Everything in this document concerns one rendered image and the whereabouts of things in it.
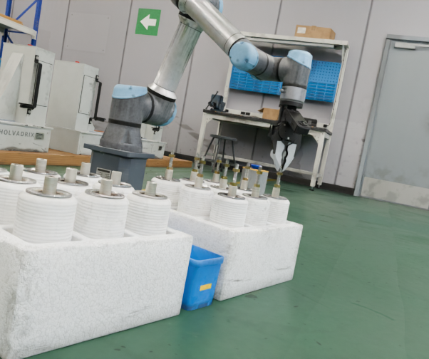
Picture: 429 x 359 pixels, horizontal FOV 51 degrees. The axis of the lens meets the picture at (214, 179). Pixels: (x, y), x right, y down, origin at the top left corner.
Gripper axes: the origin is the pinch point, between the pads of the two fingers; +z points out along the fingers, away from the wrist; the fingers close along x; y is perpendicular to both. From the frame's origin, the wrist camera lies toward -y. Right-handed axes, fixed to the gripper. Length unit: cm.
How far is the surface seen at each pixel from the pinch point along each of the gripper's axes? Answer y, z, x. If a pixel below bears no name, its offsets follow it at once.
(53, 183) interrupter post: -48, 8, 62
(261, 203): -11.3, 10.5, 8.7
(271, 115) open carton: 426, -48, -160
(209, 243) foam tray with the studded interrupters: -19.4, 21.7, 24.1
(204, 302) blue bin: -29, 34, 25
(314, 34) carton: 414, -159, -193
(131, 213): -36, 13, 47
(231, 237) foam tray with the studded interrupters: -24.4, 18.3, 20.1
